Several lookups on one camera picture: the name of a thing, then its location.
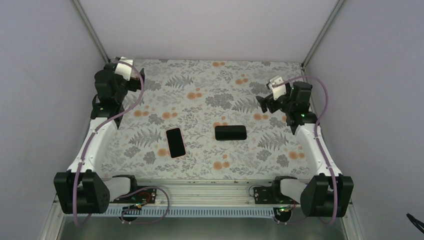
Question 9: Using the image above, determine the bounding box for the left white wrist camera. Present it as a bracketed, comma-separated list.
[114, 56, 134, 81]

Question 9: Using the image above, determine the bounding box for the black phone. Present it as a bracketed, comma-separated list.
[214, 125, 247, 141]

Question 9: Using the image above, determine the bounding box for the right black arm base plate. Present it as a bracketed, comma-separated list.
[248, 185, 297, 205]

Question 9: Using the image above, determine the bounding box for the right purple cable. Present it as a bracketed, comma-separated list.
[272, 75, 339, 226]

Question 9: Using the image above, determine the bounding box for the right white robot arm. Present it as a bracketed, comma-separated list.
[257, 81, 354, 222]

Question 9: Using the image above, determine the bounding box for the perforated grey cable duct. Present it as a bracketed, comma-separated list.
[64, 206, 276, 219]

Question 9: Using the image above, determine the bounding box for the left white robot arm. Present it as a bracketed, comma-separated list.
[53, 57, 145, 215]

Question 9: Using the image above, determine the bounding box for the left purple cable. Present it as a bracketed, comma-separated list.
[72, 59, 170, 227]

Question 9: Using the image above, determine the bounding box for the purple cable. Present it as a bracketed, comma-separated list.
[272, 75, 339, 226]
[72, 59, 170, 227]

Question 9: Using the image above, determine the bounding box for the aluminium rail beam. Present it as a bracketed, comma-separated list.
[52, 180, 352, 208]

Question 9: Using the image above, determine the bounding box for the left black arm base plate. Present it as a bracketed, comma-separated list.
[112, 188, 157, 205]

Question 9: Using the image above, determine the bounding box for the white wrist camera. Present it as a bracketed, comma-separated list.
[267, 75, 287, 100]
[114, 56, 134, 81]

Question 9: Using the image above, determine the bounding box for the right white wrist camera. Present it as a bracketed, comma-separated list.
[267, 75, 287, 100]

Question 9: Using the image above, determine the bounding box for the floral patterned table mat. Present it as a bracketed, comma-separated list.
[100, 59, 310, 180]

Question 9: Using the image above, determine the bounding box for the black object at corner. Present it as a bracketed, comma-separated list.
[406, 213, 424, 234]

